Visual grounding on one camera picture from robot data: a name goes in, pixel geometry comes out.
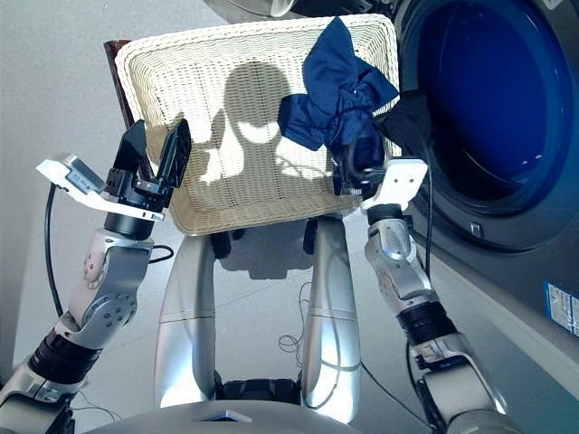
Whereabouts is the blue white energy label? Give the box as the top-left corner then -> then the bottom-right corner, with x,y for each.
542,279 -> 579,338

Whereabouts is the pale woven laundry basket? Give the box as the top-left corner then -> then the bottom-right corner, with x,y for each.
114,13 -> 403,237

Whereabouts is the navy blue garment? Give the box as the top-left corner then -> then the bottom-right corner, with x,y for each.
277,16 -> 402,195

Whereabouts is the thin floor cable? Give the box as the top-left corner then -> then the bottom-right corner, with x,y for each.
278,282 -> 313,370

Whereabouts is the dark brown cart panel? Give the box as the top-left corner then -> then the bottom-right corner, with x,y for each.
102,39 -> 157,182

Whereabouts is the silver robot leg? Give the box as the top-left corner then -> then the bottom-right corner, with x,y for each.
300,216 -> 363,424
153,232 -> 218,408

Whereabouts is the black caster wheel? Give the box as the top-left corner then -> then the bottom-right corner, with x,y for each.
212,230 -> 245,259
302,219 -> 318,254

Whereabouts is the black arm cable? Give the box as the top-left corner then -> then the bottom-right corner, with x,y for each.
43,184 -> 176,317
404,174 -> 438,434

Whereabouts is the grey robot torso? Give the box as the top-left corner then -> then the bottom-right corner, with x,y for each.
85,379 -> 435,434

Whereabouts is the round glass washing machine door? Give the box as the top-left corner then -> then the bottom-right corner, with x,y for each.
203,0 -> 394,22

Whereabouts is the grey washing machine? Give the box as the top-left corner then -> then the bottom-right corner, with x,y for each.
289,0 -> 579,434

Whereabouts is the black garment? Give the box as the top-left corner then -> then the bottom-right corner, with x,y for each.
373,90 -> 435,159

